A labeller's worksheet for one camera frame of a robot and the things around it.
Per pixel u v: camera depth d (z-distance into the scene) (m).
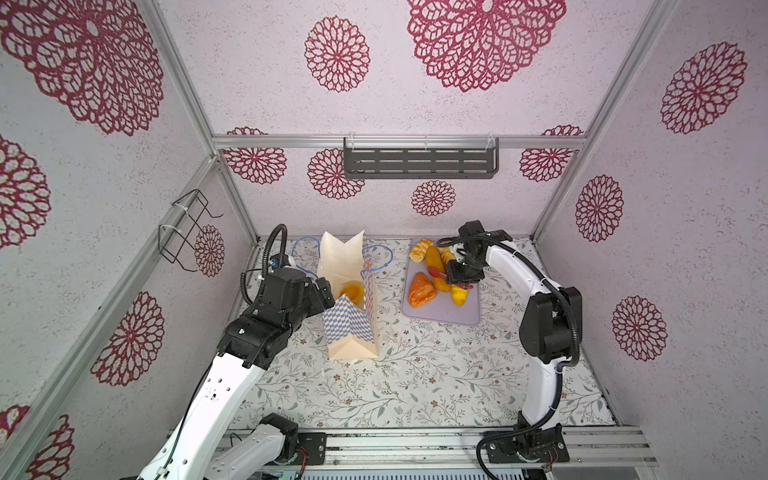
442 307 1.00
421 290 1.00
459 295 1.00
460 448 0.77
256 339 0.44
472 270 0.80
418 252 1.13
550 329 0.53
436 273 1.02
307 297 0.61
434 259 1.08
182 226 0.78
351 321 0.80
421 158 0.93
